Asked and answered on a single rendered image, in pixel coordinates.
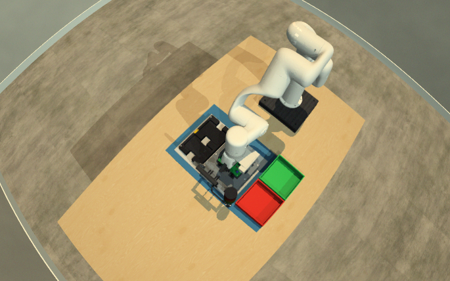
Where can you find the green bin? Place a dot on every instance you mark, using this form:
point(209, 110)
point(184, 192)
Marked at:
point(281, 177)

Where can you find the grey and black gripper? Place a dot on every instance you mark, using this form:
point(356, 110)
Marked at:
point(227, 163)

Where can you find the red bin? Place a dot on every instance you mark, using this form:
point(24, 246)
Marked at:
point(259, 202)

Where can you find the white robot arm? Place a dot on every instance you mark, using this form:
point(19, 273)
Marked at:
point(286, 77)

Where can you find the green circuit board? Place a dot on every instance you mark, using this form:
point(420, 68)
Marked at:
point(234, 169)

